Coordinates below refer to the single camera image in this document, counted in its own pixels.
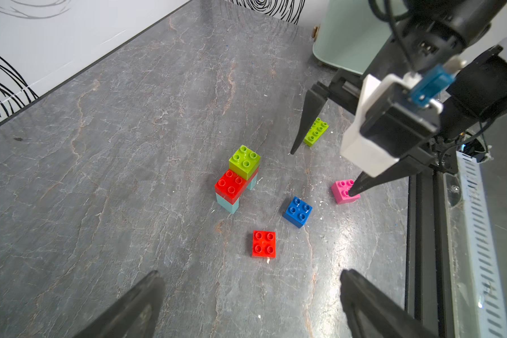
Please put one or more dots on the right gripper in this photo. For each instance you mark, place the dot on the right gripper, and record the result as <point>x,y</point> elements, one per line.
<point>344,90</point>

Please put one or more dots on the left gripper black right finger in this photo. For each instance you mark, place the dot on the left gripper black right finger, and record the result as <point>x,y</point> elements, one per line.
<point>371,313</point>

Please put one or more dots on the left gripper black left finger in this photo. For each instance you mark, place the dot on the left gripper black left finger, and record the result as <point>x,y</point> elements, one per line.
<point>135,314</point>

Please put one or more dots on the long green lego brick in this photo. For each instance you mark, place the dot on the long green lego brick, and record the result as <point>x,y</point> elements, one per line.
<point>318,128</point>

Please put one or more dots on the pink lego brick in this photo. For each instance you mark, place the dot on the pink lego brick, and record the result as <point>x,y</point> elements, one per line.
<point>340,190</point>

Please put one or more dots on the blue lego brick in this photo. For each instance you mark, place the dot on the blue lego brick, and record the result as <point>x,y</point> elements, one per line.
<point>298,212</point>

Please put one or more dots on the small green lego brick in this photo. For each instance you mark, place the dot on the small green lego brick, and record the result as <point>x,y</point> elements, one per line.
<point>244,162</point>

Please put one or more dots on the cyan lego brick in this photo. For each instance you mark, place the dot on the cyan lego brick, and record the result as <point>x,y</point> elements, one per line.
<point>253,181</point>
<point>229,207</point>

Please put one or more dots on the small red lego brick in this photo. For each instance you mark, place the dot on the small red lego brick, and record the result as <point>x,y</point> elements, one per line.
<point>264,244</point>

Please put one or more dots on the long red lego brick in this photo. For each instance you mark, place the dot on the long red lego brick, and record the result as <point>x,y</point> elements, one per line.
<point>231,186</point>

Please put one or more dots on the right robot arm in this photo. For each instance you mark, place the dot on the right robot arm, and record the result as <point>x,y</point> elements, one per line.
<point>432,33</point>

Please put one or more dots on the mint green toaster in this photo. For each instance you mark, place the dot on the mint green toaster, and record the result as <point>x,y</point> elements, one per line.
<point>349,36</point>

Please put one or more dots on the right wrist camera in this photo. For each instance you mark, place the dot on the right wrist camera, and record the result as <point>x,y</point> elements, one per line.
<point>394,116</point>

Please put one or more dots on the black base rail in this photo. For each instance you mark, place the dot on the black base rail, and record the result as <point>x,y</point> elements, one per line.
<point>428,296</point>

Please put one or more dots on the white slotted cable duct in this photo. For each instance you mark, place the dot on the white slotted cable duct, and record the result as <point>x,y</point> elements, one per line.
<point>488,296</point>

